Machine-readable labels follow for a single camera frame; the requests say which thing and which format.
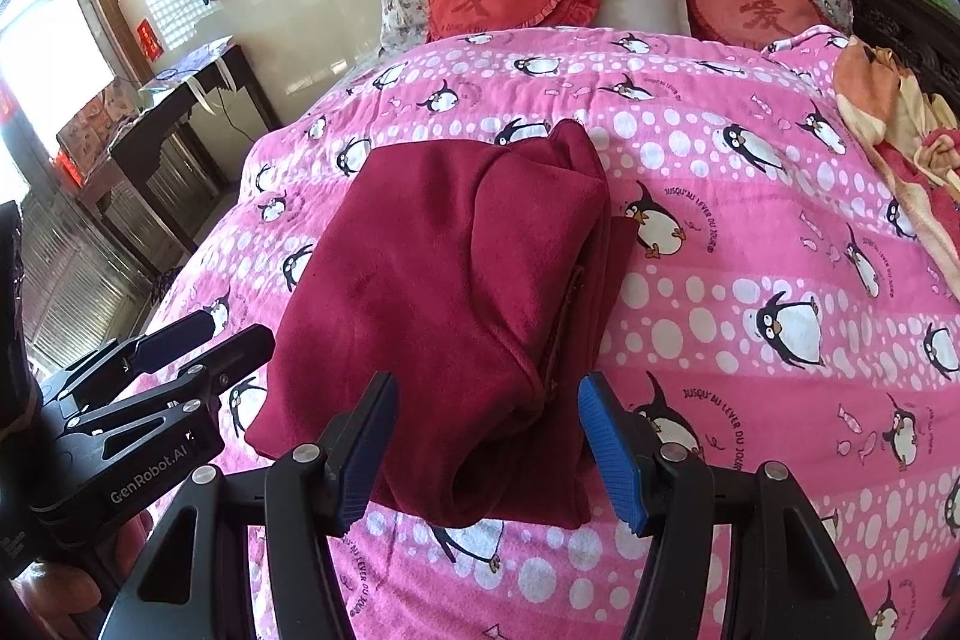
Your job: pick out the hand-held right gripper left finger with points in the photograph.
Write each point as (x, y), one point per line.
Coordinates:
(360, 452)

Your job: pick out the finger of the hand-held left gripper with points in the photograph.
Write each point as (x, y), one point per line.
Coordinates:
(180, 334)
(240, 351)

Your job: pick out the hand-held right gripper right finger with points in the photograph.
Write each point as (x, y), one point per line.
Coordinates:
(611, 452)

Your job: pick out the maroon fleece garment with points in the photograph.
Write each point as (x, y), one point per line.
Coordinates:
(435, 250)

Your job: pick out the person's left hand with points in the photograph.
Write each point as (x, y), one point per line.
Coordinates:
(56, 593)

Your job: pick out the dark cabinet with grey panels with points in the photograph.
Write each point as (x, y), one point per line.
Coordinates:
(172, 175)

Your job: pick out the patterned cardboard box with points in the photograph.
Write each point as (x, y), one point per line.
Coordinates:
(97, 115)

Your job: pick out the white ribbon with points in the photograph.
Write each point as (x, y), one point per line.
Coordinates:
(202, 93)

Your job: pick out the pink penguin print blanket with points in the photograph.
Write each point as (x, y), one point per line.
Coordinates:
(750, 235)

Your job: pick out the dark wooden desk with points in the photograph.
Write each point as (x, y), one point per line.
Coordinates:
(247, 78)

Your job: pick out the white paper sheet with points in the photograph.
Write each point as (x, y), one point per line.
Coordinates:
(187, 63)

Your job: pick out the red paper decoration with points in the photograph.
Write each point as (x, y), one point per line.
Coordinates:
(148, 40)

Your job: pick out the orange pink towel blanket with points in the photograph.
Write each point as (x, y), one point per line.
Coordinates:
(877, 100)

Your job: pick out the dark carved wooden headboard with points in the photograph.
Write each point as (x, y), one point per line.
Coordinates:
(900, 18)

